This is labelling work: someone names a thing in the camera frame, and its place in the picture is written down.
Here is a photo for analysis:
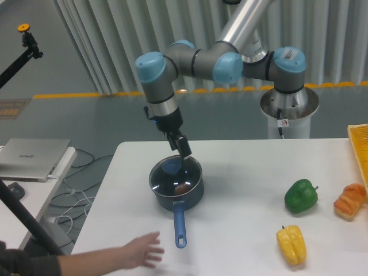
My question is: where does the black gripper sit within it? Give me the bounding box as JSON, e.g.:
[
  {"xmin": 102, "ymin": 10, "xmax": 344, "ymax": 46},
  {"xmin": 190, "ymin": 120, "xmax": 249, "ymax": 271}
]
[{"xmin": 144, "ymin": 106, "xmax": 191, "ymax": 158}]

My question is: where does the glass pot lid blue knob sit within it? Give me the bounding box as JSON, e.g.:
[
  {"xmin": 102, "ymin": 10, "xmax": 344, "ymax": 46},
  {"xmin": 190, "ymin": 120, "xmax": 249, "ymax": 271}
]
[{"xmin": 149, "ymin": 155, "xmax": 202, "ymax": 197}]

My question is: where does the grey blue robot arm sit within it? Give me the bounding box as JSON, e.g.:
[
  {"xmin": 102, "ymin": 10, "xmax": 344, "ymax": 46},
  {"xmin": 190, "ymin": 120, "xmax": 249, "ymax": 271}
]
[{"xmin": 135, "ymin": 1, "xmax": 308, "ymax": 159}]

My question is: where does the person's forearm dark sleeve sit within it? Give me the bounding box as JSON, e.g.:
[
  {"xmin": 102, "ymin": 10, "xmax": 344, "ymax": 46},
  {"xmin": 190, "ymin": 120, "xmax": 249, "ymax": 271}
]
[{"xmin": 1, "ymin": 241, "xmax": 125, "ymax": 275}]

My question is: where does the person's hand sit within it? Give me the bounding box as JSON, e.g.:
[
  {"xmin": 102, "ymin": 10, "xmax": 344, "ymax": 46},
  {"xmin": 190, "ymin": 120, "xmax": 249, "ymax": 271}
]
[{"xmin": 119, "ymin": 232, "xmax": 164, "ymax": 269}]

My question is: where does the dark blue saucepan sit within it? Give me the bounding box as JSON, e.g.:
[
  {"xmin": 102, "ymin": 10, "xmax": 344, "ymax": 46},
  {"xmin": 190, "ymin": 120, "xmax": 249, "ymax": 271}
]
[{"xmin": 151, "ymin": 172, "xmax": 204, "ymax": 248}]

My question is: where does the brown egg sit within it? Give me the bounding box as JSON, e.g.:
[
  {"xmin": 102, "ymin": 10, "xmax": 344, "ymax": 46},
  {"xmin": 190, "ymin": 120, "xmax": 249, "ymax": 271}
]
[{"xmin": 174, "ymin": 183, "xmax": 191, "ymax": 196}]

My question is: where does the green bell pepper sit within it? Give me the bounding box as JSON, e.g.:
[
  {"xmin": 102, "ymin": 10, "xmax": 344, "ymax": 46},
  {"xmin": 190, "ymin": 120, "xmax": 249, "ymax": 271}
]
[{"xmin": 284, "ymin": 179, "xmax": 319, "ymax": 214}]

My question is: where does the silver laptop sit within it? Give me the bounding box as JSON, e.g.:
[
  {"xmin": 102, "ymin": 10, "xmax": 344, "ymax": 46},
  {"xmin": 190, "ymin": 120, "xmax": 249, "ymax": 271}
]
[{"xmin": 1, "ymin": 138, "xmax": 70, "ymax": 182}]

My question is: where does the white side table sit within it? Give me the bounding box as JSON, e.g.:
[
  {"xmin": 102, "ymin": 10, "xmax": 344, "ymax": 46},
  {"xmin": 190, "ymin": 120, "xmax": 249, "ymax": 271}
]
[{"xmin": 1, "ymin": 147, "xmax": 77, "ymax": 252}]

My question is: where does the yellow bell pepper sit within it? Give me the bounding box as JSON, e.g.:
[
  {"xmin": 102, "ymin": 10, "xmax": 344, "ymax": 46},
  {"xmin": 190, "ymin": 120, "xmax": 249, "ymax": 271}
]
[{"xmin": 276, "ymin": 225, "xmax": 306, "ymax": 266}]

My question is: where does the black mouse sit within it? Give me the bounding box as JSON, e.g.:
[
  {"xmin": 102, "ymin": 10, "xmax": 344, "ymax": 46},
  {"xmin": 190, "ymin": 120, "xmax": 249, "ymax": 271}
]
[{"xmin": 8, "ymin": 182, "xmax": 25, "ymax": 200}]

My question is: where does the black stand pole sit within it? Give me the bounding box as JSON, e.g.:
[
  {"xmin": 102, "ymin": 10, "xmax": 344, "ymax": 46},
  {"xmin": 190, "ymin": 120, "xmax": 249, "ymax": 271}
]
[{"xmin": 1, "ymin": 180, "xmax": 65, "ymax": 255}]

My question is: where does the yellow plastic basket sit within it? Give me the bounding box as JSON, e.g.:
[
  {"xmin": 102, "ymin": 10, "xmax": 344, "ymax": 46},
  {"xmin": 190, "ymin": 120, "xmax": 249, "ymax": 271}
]
[{"xmin": 347, "ymin": 124, "xmax": 368, "ymax": 190}]

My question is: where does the orange croissant bread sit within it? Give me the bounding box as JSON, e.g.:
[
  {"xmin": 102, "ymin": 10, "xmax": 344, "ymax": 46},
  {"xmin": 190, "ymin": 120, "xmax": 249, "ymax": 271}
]
[{"xmin": 333, "ymin": 183, "xmax": 366, "ymax": 221}]

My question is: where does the black cable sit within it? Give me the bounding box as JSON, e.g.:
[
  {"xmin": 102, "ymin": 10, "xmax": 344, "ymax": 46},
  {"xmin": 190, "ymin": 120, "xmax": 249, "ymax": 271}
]
[{"xmin": 48, "ymin": 148, "xmax": 114, "ymax": 248}]

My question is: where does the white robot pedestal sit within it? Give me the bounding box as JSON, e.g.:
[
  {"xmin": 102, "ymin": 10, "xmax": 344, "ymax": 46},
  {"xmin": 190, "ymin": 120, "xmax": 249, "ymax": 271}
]
[{"xmin": 260, "ymin": 87, "xmax": 319, "ymax": 139}]

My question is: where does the white cable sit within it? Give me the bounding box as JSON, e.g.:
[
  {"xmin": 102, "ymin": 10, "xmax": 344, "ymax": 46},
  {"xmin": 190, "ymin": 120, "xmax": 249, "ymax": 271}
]
[{"xmin": 54, "ymin": 179, "xmax": 95, "ymax": 236}]

